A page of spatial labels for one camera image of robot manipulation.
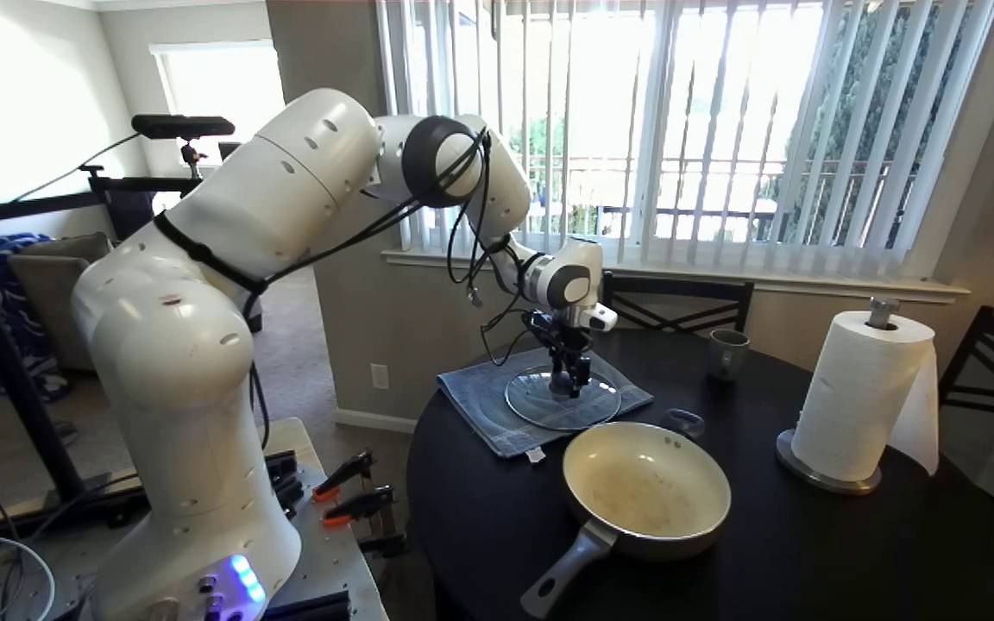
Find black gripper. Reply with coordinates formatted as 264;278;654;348
528;307;594;401

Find glass lid with grey knob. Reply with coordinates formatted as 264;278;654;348
501;367;621;434

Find robot base platform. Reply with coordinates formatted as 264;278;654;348
0;411;393;621

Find blue folded towel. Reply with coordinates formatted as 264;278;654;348
439;340;656;462

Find white paper towel roll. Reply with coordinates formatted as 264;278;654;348
787;307;946;485

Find grey mug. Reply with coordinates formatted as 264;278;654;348
709;328;753;386

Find black clamp with orange tips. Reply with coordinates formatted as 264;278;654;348
310;448;379;500
321;479;397;528

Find white vertical blinds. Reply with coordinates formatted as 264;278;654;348
374;0;994;286

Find black box on platform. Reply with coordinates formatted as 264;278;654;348
264;448;308;517

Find round black table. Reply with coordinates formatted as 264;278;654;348
408;324;994;621

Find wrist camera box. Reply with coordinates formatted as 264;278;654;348
572;299;626;339

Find white pan with grey handle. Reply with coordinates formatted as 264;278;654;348
518;416;740;621

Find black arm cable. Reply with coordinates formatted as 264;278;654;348
149;119;558;455

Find black camera on stand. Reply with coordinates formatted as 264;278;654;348
129;111;239;140

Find black camera stand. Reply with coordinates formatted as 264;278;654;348
0;134;244;227

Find white cable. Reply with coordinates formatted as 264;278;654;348
0;530;64;621

